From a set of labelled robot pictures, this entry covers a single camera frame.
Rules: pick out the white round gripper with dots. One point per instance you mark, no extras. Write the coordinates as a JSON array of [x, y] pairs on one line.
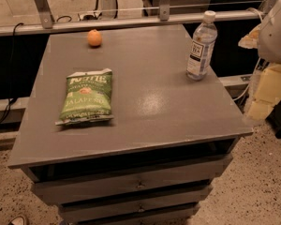
[[275, 39]]

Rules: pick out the clear plastic tea bottle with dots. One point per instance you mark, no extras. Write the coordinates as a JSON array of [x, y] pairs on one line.
[[202, 47]]

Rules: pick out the green jalapeno chip bag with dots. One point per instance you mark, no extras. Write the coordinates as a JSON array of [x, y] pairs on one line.
[[88, 98]]

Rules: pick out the grey drawer cabinet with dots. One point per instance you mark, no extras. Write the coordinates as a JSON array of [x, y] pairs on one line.
[[155, 159]]

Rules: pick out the orange fruit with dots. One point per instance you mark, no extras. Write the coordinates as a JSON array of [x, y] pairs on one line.
[[94, 38]]

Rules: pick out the power strip on floor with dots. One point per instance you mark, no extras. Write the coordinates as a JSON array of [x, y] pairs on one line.
[[88, 16]]

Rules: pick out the grey metal railing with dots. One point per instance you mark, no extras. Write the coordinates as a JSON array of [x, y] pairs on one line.
[[28, 17]]

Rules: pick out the shoe tip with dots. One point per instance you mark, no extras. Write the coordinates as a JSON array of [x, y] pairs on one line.
[[19, 220]]

